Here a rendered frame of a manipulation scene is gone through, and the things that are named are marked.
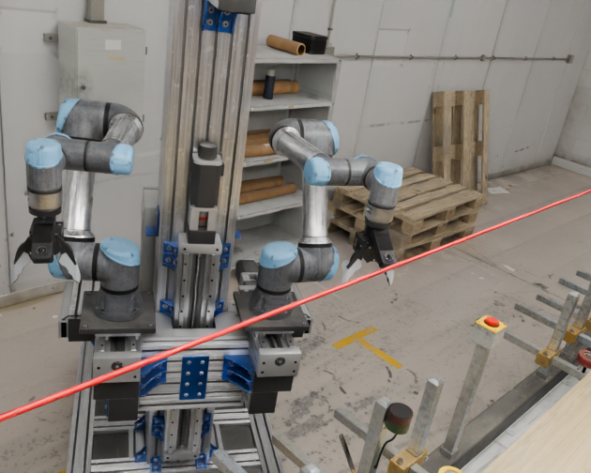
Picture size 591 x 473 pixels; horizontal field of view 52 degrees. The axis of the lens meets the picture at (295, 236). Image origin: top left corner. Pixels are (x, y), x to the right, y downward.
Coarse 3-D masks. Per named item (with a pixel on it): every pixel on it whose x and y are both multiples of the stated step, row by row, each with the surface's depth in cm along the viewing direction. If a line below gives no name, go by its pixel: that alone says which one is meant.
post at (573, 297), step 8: (568, 296) 237; (576, 296) 235; (568, 304) 238; (576, 304) 239; (568, 312) 239; (560, 320) 242; (568, 320) 241; (560, 328) 242; (552, 336) 246; (560, 336) 243; (552, 344) 246; (560, 344) 247; (544, 368) 251
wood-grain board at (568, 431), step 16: (560, 400) 206; (576, 400) 207; (544, 416) 197; (560, 416) 198; (576, 416) 199; (528, 432) 188; (544, 432) 190; (560, 432) 191; (576, 432) 192; (512, 448) 181; (528, 448) 182; (544, 448) 183; (560, 448) 184; (576, 448) 185; (496, 464) 174; (512, 464) 175; (528, 464) 176; (544, 464) 176; (560, 464) 178; (576, 464) 179
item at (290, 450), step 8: (280, 432) 178; (272, 440) 177; (280, 440) 175; (288, 440) 175; (280, 448) 175; (288, 448) 173; (296, 448) 173; (288, 456) 173; (296, 456) 170; (304, 456) 171; (296, 464) 171; (304, 464) 168
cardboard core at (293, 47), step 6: (270, 36) 408; (276, 36) 407; (270, 42) 407; (276, 42) 403; (282, 42) 399; (288, 42) 397; (294, 42) 394; (276, 48) 407; (282, 48) 400; (288, 48) 396; (294, 48) 393; (300, 48) 398; (300, 54) 395
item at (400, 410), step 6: (390, 408) 146; (396, 408) 147; (402, 408) 147; (408, 408) 147; (396, 414) 145; (402, 414) 145; (408, 414) 145; (384, 426) 150; (384, 444) 153; (378, 456) 155; (378, 462) 156
